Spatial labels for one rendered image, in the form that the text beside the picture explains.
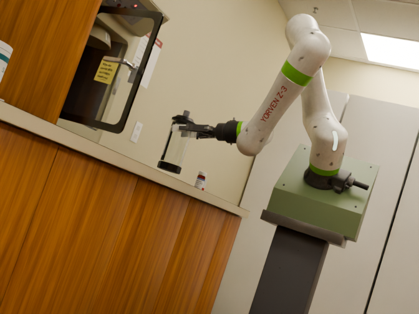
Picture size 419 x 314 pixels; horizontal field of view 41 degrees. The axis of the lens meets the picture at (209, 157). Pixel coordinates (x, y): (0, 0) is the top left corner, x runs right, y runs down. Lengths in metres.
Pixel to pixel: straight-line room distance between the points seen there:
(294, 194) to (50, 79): 1.03
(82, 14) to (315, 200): 1.10
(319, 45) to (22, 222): 1.11
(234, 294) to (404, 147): 1.82
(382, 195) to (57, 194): 3.36
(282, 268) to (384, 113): 2.74
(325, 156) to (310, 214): 0.23
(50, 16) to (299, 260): 1.26
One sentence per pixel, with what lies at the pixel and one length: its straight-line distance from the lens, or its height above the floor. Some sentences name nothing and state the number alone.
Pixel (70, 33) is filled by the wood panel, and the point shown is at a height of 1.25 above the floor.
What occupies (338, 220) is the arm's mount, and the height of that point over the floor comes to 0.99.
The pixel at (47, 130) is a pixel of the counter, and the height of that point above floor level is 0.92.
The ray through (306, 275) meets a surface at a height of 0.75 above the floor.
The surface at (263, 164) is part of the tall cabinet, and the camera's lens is 4.85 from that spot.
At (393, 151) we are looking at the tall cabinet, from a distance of 4.69.
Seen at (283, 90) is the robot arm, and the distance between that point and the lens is 2.02.
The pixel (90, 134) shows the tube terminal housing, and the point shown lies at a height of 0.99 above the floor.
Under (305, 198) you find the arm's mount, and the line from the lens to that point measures 2.24.
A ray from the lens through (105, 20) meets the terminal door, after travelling 1.92.
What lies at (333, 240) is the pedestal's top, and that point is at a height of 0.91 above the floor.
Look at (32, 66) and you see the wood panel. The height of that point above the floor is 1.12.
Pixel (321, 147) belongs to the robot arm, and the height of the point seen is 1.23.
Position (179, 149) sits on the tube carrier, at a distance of 2.36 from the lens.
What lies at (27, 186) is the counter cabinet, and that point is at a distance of 1.53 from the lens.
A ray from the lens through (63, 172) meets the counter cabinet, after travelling 1.62.
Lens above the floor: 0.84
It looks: 6 degrees up
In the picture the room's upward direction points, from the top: 19 degrees clockwise
